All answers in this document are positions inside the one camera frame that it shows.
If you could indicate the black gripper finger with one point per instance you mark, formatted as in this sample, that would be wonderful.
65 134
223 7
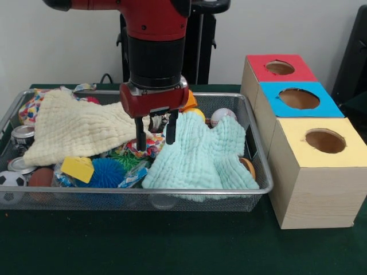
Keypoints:
172 129
140 134

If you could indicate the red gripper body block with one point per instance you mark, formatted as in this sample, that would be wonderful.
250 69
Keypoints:
155 100

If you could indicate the multicoloured spotted fabric toy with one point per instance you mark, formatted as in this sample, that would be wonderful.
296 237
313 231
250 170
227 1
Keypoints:
155 143

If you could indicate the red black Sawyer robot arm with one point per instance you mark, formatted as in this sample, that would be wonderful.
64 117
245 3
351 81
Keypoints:
155 57

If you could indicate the wooden box with three holes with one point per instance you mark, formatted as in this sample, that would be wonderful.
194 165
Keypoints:
312 183

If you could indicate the green spiky ball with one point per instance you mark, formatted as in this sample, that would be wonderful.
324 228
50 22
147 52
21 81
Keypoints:
130 160

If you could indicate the orange toy block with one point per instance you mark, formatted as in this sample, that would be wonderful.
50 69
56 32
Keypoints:
192 101

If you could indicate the mint green waffle cloth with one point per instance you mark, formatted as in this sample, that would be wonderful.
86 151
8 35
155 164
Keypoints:
195 154

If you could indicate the blue spiky ball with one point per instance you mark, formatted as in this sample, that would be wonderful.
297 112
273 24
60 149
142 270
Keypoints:
107 173

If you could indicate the white baseball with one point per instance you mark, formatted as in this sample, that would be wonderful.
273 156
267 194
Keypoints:
223 116

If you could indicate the cream waffle cloth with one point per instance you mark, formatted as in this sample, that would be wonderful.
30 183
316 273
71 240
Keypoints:
83 126

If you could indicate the yellow cheese wedge toy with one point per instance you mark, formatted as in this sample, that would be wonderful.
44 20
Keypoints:
77 169

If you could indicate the brown toy football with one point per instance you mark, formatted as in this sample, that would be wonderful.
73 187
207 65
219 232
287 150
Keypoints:
41 177

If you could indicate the dark green tablecloth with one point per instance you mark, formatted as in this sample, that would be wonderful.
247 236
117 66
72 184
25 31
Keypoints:
172 243
357 104

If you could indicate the multicoloured patterned cloth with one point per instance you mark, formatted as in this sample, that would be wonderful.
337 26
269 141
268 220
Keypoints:
28 110

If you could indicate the black white soccer ball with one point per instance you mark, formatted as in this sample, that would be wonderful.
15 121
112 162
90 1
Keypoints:
11 179

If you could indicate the black office chair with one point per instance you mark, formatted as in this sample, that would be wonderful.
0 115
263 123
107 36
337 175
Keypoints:
352 57

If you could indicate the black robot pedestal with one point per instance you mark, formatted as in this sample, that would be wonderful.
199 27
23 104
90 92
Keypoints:
200 43

